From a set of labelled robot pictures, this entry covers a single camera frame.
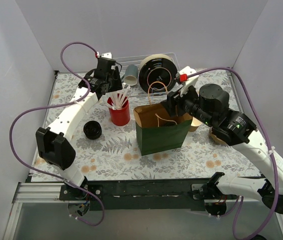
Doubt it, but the white straw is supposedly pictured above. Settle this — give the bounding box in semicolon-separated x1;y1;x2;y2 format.
109;92;118;110
117;90;127;109
111;92;122;110
117;85;131;109

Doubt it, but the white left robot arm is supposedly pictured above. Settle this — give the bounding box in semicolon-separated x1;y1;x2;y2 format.
35;52;122;200

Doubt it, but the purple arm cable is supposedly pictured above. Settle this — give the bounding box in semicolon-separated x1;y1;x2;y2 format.
181;66;280;240
9;41;105;227

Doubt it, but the white wire dish rack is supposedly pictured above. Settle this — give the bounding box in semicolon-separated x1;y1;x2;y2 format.
115;53;180;93

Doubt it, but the green paper bag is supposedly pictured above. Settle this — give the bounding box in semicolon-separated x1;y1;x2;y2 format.
133;92;193;156

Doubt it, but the brown paper cup stack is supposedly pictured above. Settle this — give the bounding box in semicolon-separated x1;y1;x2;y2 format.
188;117;202;132

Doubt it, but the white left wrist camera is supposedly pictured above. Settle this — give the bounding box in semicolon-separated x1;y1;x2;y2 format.
101;52;113;59

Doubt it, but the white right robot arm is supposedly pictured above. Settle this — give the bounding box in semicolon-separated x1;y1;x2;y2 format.
161;83;283;214

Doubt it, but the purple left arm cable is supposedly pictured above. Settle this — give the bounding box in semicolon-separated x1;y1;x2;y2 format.
9;41;105;227

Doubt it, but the red ribbed straw holder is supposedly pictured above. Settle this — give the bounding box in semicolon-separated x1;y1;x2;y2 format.
108;100;131;126

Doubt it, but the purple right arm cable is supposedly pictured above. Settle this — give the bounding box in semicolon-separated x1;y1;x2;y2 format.
181;66;280;240

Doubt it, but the black round plate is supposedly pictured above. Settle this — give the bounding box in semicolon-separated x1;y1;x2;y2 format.
138;53;178;93

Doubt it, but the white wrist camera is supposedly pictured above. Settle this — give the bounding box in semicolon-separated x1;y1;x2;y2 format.
175;66;199;97
101;52;113;59

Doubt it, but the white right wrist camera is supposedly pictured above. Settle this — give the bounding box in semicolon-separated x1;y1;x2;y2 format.
175;66;199;97

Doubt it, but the grey ceramic mug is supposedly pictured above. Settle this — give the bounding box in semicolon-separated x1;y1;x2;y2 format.
122;64;139;86

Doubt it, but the stack of black lids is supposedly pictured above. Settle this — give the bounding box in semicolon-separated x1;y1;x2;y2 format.
83;120;102;140

